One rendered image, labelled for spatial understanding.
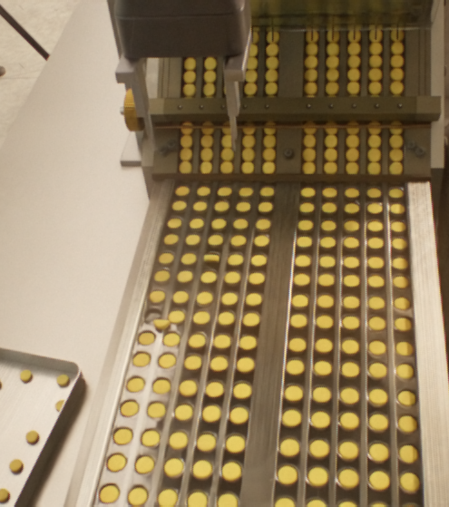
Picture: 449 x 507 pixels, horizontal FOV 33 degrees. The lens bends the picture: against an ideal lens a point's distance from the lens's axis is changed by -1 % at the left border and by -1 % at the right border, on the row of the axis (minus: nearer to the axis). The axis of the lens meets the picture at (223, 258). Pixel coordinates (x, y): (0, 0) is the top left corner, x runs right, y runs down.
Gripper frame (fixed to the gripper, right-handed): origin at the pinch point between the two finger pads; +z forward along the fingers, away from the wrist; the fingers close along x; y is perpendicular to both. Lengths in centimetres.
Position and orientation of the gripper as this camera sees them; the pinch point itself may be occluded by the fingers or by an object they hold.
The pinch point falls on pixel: (194, 149)
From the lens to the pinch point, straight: 48.9
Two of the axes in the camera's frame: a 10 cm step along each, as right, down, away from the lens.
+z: 0.9, 7.0, 7.1
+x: -9.9, -0.2, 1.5
